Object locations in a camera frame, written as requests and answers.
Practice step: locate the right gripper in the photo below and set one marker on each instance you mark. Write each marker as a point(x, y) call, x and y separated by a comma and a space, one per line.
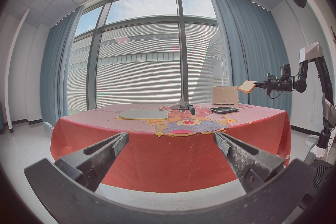
point(276, 85)

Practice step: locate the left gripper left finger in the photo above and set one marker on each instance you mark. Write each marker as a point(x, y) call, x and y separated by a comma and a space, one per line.
point(78, 162)

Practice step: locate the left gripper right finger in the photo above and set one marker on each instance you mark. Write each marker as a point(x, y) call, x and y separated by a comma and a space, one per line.
point(258, 165)

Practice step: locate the slice of bread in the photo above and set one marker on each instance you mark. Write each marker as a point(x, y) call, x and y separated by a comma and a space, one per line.
point(246, 86)

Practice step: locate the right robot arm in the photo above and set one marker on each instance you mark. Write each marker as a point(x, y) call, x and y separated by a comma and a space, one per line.
point(320, 73)

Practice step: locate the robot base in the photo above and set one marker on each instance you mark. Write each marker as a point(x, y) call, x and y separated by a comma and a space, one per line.
point(325, 174)

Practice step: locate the cream toaster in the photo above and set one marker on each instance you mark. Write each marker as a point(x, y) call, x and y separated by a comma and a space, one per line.
point(224, 95)

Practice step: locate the blue curtain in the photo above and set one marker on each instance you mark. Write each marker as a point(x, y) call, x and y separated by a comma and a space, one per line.
point(249, 41)
point(56, 70)

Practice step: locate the dark grey tray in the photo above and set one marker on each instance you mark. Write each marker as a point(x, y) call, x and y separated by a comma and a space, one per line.
point(224, 109)

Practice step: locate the cutting board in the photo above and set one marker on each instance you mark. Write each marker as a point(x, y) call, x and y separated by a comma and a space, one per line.
point(143, 114)

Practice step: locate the window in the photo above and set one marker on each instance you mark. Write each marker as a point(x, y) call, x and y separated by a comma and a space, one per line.
point(147, 60)

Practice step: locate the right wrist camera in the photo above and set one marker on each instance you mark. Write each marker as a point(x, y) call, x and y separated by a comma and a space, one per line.
point(285, 69)

